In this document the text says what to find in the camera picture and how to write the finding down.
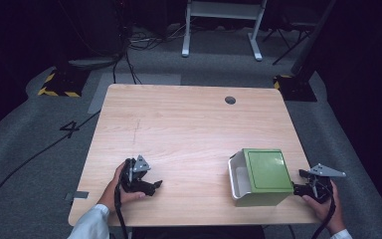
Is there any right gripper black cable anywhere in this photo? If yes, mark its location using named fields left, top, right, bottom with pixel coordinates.
left=310, top=185, right=337, bottom=239

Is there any black stand base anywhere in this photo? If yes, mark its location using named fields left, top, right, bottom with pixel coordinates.
left=273, top=74, right=318, bottom=103

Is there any black and yellow striped base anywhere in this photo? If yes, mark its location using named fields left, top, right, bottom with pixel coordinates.
left=37, top=68, right=91, bottom=99

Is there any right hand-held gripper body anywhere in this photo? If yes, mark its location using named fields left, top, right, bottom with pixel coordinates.
left=302, top=162, right=347, bottom=204

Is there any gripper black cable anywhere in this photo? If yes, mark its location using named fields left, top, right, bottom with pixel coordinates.
left=113, top=180, right=129, bottom=239
left=310, top=185, right=337, bottom=239

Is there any grey tape piece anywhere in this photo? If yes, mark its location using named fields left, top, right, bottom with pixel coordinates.
left=63, top=190, right=90, bottom=202

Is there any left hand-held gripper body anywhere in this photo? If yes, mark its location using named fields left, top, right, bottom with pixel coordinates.
left=119, top=154, right=157, bottom=197

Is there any black tripod stand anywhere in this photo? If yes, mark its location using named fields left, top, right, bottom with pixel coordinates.
left=262, top=19, right=316, bottom=66

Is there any person's right hand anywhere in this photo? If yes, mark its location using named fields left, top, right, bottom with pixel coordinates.
left=301, top=180, right=346, bottom=236

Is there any white metal stand frame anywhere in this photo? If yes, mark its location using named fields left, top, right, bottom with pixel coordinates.
left=181, top=0, right=269, bottom=63

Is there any wooden table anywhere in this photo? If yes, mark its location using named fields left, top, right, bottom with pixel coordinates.
left=68, top=84, right=319, bottom=228

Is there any bundle of floor cables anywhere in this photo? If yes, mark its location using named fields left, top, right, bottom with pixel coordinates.
left=112, top=23, right=193, bottom=86

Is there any green and white bin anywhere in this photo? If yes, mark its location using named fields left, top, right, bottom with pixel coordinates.
left=228, top=147, right=295, bottom=208

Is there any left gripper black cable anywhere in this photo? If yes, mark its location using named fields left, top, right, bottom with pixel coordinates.
left=113, top=180, right=129, bottom=239

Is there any person's left hand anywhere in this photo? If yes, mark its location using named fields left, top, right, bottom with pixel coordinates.
left=96, top=161, right=147, bottom=213

